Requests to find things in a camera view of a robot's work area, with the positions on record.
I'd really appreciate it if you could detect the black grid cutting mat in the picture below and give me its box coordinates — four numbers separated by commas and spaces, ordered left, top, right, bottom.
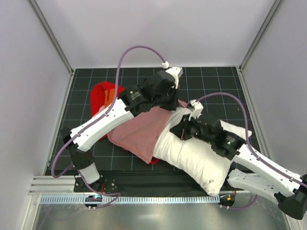
59, 67, 248, 172

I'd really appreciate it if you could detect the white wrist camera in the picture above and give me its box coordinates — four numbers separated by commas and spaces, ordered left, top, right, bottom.
166, 67, 183, 87
188, 100, 203, 121

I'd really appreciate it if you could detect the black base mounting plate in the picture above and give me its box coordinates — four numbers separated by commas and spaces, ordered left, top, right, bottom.
73, 170, 245, 198

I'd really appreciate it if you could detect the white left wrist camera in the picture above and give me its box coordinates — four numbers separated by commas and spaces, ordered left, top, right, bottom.
166, 67, 183, 87

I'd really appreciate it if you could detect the white pillow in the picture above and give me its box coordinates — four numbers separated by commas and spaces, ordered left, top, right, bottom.
151, 107, 253, 196

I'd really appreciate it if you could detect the aluminium front rail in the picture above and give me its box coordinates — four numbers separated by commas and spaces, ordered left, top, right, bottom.
28, 176, 78, 195

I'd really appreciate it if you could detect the white slotted cable duct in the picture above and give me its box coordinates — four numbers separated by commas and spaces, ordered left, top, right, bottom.
40, 195, 220, 205

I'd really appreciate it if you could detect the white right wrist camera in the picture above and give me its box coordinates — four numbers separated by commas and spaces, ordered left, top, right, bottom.
188, 100, 203, 121

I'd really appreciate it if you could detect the right aluminium frame post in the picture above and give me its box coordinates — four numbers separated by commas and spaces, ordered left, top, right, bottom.
239, 0, 284, 72

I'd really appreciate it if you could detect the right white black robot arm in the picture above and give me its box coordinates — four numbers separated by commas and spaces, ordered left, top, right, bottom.
170, 114, 307, 220

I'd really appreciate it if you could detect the red cartoon print pillowcase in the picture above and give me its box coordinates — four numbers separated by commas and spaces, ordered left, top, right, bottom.
89, 81, 190, 165

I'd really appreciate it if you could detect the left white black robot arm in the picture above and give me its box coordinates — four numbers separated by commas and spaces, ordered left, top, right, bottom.
61, 67, 182, 192

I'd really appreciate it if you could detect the aluminium frame post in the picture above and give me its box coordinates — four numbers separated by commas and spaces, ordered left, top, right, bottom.
27, 0, 74, 75
239, 0, 284, 72

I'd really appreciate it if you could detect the left aluminium frame post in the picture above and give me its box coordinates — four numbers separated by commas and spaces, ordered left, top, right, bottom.
27, 0, 74, 75

